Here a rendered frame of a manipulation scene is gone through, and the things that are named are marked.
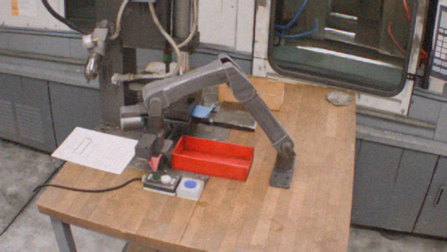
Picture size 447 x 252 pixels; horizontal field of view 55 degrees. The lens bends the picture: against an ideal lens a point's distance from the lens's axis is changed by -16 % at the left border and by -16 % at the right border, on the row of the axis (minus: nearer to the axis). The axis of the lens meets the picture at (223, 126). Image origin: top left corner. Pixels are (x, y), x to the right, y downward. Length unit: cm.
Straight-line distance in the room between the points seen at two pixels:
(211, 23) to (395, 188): 127
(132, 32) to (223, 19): 73
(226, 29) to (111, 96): 74
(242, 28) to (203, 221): 112
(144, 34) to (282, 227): 78
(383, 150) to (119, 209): 142
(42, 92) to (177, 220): 178
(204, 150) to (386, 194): 122
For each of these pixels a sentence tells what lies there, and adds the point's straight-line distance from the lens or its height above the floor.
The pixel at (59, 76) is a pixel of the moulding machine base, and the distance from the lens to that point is 288.
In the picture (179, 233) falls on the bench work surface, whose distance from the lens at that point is 144.
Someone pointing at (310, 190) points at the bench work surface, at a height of 90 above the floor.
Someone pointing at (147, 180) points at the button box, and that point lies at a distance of 159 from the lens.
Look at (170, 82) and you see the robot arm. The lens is 142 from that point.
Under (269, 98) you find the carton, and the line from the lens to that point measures 201.
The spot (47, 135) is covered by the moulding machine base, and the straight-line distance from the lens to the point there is 323.
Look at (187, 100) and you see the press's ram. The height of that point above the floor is 104.
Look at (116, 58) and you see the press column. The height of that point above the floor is 118.
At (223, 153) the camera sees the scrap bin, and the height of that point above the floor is 92.
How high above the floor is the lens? 190
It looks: 32 degrees down
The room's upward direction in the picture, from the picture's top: 3 degrees clockwise
